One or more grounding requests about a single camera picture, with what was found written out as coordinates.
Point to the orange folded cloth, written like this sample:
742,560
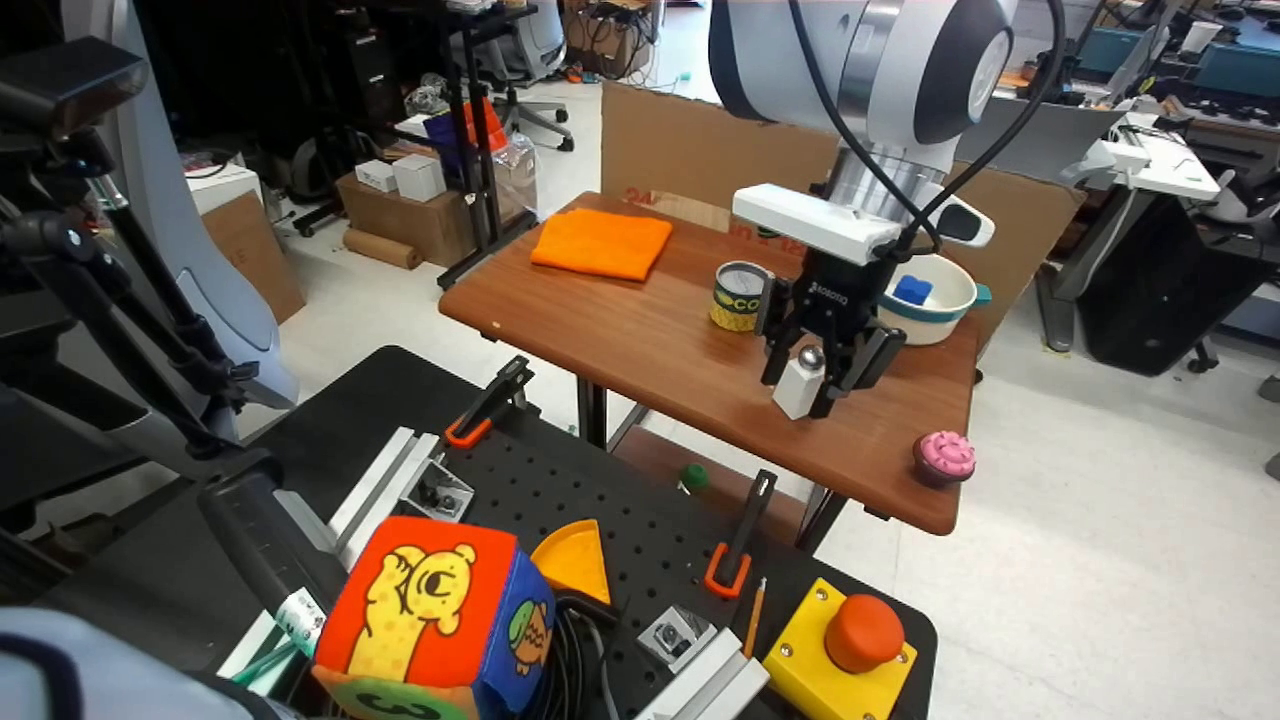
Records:
601,245

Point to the small white bottle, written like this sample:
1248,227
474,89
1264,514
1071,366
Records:
796,387

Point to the silver aluminium rail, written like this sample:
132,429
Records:
382,494
706,683

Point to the tin can yellow label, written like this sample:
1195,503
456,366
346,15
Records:
742,303

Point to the blue block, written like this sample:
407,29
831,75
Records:
913,290

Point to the brown cardboard panel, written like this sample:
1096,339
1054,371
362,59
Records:
694,140

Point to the orange plastic wedge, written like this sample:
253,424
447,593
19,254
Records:
576,567

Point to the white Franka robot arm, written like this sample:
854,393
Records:
881,65

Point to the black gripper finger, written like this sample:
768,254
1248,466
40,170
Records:
778,348
860,374

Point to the black camera tripod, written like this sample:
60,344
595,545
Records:
92,306

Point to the yellow emergency stop button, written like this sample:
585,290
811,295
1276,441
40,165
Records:
834,653

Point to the black perforated mounting board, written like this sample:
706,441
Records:
563,481

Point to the brown wooden table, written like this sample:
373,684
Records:
665,344

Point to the black white marker card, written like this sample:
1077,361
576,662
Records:
675,639
443,488

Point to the wooden pencil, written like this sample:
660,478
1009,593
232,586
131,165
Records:
754,618

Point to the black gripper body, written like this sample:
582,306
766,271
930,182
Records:
842,295

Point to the cardboard tube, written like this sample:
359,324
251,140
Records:
382,245

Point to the open cardboard box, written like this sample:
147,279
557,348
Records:
407,212

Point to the colourful plush cube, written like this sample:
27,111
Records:
427,620

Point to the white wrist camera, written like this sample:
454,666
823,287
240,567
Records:
815,223

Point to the white bowl teal stripe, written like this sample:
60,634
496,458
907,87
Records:
952,319

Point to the small green ball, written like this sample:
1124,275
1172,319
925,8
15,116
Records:
694,478

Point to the white desk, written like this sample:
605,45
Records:
1147,160

